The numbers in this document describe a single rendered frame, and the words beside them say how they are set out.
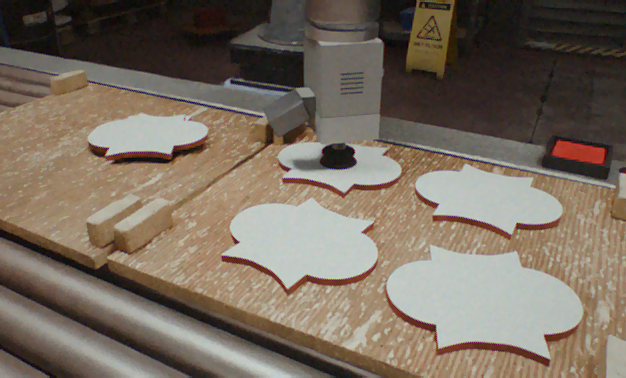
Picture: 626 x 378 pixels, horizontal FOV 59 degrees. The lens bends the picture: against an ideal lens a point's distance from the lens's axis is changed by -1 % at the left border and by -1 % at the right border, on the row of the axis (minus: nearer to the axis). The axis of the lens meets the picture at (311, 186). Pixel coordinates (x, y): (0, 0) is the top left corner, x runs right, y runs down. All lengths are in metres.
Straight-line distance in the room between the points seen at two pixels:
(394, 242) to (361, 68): 0.17
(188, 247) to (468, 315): 0.25
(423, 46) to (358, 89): 3.67
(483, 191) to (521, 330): 0.21
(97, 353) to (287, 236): 0.18
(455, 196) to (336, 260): 0.17
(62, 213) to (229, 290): 0.22
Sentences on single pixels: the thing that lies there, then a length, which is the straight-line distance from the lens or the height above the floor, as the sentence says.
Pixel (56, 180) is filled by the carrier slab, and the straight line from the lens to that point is 0.68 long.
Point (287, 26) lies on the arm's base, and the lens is 1.11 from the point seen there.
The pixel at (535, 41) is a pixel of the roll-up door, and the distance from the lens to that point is 5.32.
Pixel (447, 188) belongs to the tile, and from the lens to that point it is 0.60.
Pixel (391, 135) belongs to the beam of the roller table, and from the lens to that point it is 0.79.
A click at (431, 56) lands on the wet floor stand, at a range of 4.21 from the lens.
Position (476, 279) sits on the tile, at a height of 0.94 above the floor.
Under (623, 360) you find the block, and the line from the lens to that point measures 0.41.
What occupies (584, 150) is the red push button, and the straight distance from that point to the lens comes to 0.79.
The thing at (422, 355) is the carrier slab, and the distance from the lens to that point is 0.41.
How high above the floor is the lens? 1.22
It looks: 28 degrees down
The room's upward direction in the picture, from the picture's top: straight up
